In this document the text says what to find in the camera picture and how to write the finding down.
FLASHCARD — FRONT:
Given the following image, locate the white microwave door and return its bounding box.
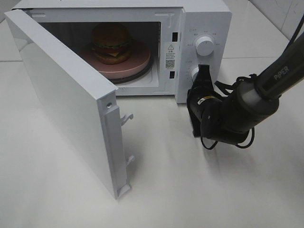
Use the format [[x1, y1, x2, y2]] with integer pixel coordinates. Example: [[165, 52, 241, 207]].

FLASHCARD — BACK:
[[5, 9, 134, 199]]

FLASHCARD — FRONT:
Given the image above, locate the white timer knob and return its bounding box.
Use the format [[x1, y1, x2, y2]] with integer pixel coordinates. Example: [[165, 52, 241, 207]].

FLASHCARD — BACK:
[[190, 66, 199, 82]]

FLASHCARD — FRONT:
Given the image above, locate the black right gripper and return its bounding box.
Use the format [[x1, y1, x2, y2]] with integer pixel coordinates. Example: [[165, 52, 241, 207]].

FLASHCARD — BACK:
[[187, 64, 225, 138]]

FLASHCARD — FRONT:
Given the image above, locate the white upper power knob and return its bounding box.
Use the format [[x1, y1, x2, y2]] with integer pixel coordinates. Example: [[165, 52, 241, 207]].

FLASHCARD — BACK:
[[195, 35, 215, 56]]

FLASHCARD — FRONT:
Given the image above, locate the pink round plate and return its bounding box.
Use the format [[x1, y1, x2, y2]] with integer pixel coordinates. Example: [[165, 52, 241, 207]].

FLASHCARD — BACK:
[[79, 41, 152, 79]]

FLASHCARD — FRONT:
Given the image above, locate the burger with lettuce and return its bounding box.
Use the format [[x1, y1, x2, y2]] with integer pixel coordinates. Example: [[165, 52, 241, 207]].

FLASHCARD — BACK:
[[91, 22, 133, 65]]

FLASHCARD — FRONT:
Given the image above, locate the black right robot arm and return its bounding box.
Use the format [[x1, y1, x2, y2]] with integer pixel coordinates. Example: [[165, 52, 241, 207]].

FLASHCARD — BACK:
[[186, 35, 304, 149]]

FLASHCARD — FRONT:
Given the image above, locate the white microwave oven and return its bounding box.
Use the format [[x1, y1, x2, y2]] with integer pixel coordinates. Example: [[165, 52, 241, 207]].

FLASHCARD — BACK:
[[5, 0, 232, 103]]

